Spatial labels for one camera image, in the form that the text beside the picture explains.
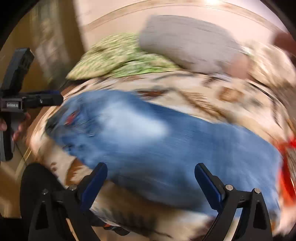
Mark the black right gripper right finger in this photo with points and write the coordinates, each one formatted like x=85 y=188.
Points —
x=254 y=222

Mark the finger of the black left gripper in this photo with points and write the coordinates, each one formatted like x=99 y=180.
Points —
x=41 y=99
x=17 y=69

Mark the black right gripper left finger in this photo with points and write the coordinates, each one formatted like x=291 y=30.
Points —
x=60 y=215

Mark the blue denim jeans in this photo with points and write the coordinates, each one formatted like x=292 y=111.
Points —
x=152 y=150

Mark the left hand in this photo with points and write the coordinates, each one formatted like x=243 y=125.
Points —
x=22 y=127

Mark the red glass bowl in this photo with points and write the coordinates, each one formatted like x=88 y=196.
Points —
x=286 y=180

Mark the green checkered quilt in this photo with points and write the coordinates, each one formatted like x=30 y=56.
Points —
x=119 y=56

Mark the grey pillow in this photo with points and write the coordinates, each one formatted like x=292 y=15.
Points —
x=192 y=44

